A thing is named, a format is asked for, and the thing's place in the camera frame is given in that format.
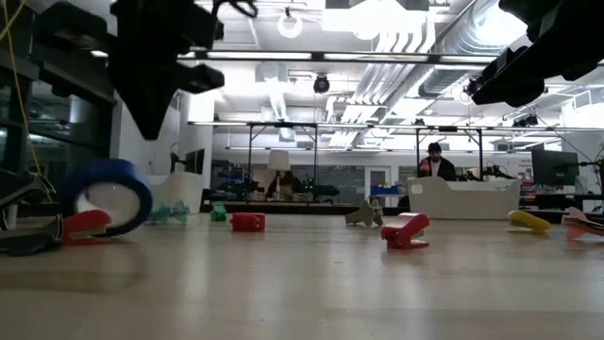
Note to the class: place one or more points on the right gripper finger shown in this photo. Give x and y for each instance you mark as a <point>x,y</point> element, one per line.
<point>514,71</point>

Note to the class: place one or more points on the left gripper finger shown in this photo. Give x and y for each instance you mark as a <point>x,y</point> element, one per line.
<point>164,101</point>
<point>141,108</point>

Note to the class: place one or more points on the dark blue tape roll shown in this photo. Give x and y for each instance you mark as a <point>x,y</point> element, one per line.
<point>94,167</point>

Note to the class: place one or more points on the teal staple remover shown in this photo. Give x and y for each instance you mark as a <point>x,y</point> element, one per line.
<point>162,213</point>

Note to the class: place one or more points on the green mini stapler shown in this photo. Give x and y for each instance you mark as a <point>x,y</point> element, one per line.
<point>218,212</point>

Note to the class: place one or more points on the red mini stapler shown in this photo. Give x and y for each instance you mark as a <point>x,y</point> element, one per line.
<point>406,226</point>
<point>247,222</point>
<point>85,222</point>

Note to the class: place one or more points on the white plastic bin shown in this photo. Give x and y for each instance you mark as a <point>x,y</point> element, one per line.
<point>462,203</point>
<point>181,191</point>

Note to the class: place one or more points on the yellow mini stapler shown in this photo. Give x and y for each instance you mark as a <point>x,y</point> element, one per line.
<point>528,219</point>

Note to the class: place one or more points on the pink staple remover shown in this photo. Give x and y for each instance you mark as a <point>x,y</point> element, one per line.
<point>580,226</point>

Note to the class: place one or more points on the black staple remover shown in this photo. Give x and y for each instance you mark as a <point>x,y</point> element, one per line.
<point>28,243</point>

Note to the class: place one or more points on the grey staple remover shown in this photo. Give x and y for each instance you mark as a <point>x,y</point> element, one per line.
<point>363,216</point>

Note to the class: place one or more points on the background black robot arm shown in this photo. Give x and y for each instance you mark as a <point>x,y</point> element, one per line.
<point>495,174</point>
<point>325,190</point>

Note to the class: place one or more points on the small black monitor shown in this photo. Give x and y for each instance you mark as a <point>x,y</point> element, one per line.
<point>196,161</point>

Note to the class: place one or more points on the large black monitor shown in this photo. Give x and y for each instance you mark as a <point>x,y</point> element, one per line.
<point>554,167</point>

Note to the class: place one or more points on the person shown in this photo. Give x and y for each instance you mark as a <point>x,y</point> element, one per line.
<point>295,185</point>
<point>436,165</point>

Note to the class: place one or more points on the white shade table lamp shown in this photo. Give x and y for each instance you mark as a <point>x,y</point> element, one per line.
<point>278,160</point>

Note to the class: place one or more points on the blue storage box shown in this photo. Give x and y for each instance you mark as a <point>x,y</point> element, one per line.
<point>384,190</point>

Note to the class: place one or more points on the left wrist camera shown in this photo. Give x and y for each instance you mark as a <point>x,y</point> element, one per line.
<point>207,26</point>

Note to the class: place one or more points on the silver ventilation duct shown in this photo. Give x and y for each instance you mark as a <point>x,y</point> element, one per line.
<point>453,56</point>

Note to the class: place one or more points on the black background rig frame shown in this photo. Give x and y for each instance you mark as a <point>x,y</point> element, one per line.
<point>315,156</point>
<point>481,151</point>

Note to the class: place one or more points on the black overhead camera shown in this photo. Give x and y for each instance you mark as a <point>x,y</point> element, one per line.
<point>321,84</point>

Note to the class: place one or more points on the black ceiling light rail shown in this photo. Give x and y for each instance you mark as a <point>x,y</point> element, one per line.
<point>318,56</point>

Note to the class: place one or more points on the black aluminium table frame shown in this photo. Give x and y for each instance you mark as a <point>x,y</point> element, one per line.
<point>307,210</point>

